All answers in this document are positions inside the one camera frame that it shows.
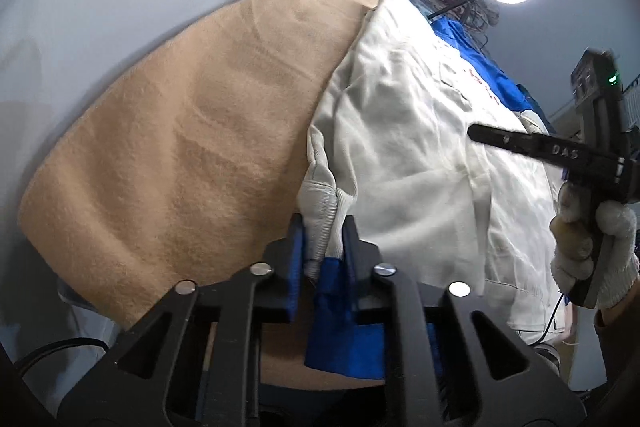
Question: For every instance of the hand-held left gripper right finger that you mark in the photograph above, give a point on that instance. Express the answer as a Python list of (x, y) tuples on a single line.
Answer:
[(356, 257)]

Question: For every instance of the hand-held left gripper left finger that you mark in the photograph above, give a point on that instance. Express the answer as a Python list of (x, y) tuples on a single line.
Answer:
[(296, 277)]

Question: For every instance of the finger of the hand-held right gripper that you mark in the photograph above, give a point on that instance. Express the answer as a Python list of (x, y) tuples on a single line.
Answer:
[(530, 148)]

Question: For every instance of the grey and blue work jacket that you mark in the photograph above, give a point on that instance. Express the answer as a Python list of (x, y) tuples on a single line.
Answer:
[(410, 157)]

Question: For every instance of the person's right forearm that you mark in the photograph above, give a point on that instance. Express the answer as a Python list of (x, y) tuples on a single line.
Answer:
[(617, 342)]

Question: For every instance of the person's right hand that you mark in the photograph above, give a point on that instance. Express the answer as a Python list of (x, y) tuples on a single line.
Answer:
[(620, 257)]

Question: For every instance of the beige fleece blanket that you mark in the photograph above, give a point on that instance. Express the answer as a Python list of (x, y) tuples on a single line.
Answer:
[(175, 132)]

